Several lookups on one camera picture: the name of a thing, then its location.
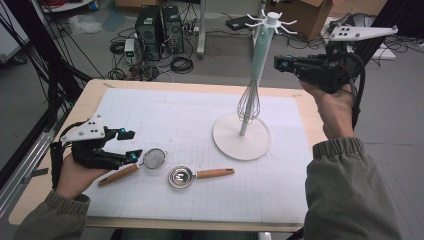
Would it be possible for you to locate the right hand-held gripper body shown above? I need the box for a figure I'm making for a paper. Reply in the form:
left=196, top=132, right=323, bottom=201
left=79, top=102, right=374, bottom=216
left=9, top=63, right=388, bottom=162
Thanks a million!
left=292, top=24, right=399, bottom=95

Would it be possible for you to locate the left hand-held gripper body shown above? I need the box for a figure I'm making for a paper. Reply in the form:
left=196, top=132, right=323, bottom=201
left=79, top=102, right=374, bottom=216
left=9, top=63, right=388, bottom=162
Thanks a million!
left=59, top=113, right=134, bottom=171

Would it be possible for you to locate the small mesh strainer wooden handle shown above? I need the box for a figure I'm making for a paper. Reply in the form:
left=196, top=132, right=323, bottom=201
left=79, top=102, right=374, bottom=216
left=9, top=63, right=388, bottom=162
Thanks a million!
left=97, top=148, right=169, bottom=187

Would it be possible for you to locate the whisk with mint green handle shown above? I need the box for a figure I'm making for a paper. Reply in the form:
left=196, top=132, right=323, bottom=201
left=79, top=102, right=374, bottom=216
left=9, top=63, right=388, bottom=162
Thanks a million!
left=236, top=22, right=271, bottom=124

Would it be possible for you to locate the metal scoop with wooden handle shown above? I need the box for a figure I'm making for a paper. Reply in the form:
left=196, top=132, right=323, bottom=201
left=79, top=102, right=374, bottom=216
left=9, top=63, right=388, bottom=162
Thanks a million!
left=167, top=165, right=236, bottom=190

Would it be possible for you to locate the white utensil stand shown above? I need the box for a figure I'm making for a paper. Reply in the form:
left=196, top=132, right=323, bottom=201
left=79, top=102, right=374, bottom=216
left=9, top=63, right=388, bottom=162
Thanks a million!
left=212, top=9, right=299, bottom=162

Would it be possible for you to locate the person's right hand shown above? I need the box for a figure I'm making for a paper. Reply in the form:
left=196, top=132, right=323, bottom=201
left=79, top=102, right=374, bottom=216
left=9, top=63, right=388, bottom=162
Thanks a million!
left=299, top=79, right=356, bottom=140

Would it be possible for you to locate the person's left hand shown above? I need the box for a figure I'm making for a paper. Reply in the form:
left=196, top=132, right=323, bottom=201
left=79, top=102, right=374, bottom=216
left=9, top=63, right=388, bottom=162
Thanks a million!
left=54, top=154, right=109, bottom=200

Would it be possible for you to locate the cardboard box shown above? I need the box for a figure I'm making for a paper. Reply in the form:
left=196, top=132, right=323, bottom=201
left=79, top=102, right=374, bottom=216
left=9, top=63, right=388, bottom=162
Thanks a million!
left=266, top=0, right=334, bottom=42

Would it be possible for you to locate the white board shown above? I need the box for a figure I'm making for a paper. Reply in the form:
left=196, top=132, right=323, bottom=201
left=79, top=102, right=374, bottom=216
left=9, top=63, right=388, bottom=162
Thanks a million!
left=371, top=41, right=397, bottom=61

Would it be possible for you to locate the black flat device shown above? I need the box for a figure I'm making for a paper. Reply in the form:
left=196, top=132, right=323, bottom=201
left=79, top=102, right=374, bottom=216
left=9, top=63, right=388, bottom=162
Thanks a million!
left=225, top=14, right=249, bottom=32

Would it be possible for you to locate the white grid mat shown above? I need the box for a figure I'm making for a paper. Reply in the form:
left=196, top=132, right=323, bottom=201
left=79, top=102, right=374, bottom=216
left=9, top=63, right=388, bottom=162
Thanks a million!
left=81, top=87, right=314, bottom=225

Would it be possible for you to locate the small white power box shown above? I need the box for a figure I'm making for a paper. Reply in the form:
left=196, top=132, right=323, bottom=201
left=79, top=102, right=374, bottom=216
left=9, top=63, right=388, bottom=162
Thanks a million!
left=123, top=38, right=136, bottom=64

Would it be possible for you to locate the white stand pole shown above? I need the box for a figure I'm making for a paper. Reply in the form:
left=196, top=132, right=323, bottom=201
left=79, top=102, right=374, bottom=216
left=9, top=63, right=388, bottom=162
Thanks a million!
left=196, top=0, right=207, bottom=60

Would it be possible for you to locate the black computer tower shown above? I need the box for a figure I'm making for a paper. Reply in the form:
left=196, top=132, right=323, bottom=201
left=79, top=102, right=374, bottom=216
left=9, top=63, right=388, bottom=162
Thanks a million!
left=161, top=5, right=184, bottom=54
left=134, top=4, right=164, bottom=62

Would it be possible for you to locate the clear plastic sheet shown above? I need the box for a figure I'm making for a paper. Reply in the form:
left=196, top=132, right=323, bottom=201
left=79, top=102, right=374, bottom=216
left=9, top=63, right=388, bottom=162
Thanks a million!
left=68, top=13, right=104, bottom=34

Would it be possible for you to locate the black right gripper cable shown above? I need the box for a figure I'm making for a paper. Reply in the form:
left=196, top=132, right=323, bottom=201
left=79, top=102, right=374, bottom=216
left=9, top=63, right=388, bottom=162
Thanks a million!
left=346, top=53, right=367, bottom=129

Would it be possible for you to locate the aluminium rail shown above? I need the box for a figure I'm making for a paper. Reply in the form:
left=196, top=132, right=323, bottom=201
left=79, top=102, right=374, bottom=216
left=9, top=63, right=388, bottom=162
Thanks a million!
left=0, top=109, right=68, bottom=218

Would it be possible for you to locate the black cable coil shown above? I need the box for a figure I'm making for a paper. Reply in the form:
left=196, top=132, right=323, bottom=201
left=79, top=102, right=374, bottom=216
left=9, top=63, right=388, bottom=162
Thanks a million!
left=108, top=67, right=127, bottom=81
left=109, top=41, right=126, bottom=56
left=170, top=56, right=195, bottom=75

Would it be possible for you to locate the black metal frame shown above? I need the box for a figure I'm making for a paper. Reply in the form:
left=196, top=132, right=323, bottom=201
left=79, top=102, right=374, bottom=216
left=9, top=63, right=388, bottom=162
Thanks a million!
left=361, top=0, right=424, bottom=66
left=0, top=0, right=93, bottom=133

